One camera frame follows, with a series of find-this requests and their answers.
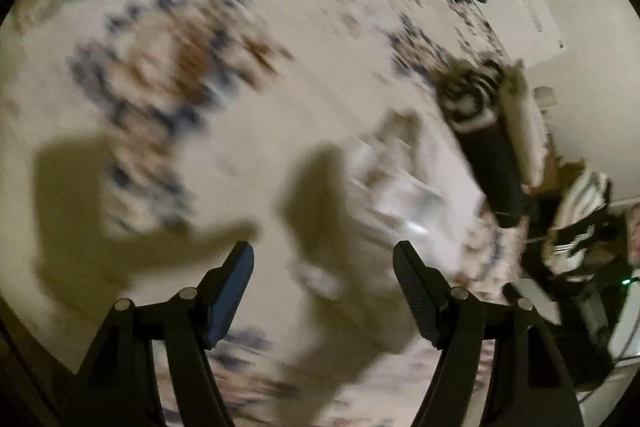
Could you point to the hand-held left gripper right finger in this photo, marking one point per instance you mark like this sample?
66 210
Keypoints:
419 302

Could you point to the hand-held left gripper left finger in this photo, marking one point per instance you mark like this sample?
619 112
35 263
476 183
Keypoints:
231 302

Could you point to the white T-shirt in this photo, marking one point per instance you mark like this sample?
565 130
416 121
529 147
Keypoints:
400 197

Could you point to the black pants with white stripes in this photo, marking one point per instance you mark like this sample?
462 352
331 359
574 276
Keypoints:
582 229

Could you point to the black white striped bag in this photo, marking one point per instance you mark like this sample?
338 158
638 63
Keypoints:
582 194

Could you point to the black folded garment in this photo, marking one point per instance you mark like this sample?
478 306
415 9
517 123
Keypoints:
495 167

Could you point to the large open cardboard box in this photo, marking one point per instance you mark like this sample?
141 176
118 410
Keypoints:
556 172

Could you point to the floral bedsheet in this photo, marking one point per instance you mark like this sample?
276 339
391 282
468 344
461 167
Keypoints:
300 57

